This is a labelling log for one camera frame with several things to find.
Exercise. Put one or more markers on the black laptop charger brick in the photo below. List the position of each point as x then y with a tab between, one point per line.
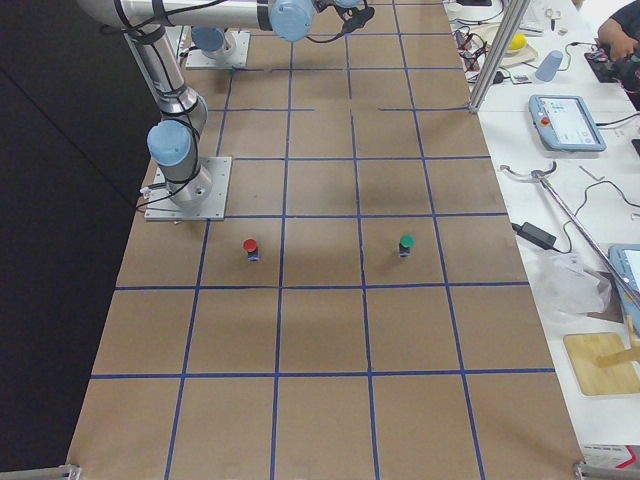
536	236

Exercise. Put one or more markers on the green push button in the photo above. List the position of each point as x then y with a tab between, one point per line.
405	245

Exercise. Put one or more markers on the yellow fruit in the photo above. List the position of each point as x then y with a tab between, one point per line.
518	42

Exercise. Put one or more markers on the red push button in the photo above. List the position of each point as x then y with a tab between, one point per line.
251	248

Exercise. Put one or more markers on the blue plastic cup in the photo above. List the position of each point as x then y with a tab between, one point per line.
549	66

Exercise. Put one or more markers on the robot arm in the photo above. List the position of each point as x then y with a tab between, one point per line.
174	142
212	42

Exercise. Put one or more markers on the wooden cutting board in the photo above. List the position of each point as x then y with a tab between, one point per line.
602	365

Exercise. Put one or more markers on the aluminium frame post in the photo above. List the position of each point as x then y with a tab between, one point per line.
506	30

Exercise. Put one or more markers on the person hand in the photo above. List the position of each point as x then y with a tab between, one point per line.
612	35

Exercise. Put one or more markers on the teach pendant tablet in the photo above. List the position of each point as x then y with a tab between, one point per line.
564	123

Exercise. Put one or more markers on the clear plastic bag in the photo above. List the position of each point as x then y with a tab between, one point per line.
562	283

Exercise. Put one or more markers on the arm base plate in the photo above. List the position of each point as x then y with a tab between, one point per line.
196	60
203	198

